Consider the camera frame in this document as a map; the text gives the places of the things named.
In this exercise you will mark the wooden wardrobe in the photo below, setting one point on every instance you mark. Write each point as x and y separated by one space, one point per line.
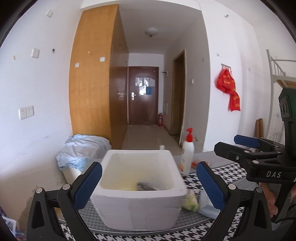
98 76

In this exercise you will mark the ceiling lamp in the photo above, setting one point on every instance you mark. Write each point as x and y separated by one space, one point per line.
151 32

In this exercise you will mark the white cloth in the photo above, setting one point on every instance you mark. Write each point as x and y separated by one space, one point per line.
203 200

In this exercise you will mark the light blue bedding pile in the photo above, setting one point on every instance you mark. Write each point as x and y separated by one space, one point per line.
78 149

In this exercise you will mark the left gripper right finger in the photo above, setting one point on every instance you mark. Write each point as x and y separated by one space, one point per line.
213 185

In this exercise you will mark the green tissue pack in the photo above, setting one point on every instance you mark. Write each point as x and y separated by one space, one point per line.
190 201

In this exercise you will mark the grey sock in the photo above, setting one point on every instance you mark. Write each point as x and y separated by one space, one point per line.
145 187

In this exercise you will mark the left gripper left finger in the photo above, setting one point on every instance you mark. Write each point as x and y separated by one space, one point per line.
85 184

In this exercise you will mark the metal bunk bed frame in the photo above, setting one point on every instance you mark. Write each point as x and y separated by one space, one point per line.
282 74

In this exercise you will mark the blue face mask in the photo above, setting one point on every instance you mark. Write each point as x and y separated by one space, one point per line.
211 212

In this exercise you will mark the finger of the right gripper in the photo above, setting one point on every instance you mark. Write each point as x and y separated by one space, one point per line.
247 141
232 153

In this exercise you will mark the wooden sticks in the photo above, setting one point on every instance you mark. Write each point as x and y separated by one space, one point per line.
259 131

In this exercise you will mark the double wall switch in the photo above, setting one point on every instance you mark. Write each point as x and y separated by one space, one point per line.
25 112

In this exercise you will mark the right hand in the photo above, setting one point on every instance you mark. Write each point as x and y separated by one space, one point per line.
270 199

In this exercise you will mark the red hanging banners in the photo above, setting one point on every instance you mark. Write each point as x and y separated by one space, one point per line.
226 84

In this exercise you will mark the brown entrance door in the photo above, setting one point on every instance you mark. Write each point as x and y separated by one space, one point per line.
143 93

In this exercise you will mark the white foam box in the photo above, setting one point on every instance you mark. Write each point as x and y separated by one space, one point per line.
119 204

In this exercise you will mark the red fire extinguisher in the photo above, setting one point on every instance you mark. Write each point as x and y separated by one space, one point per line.
160 119

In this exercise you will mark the white red pump bottle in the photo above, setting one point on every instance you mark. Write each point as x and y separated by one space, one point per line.
187 153

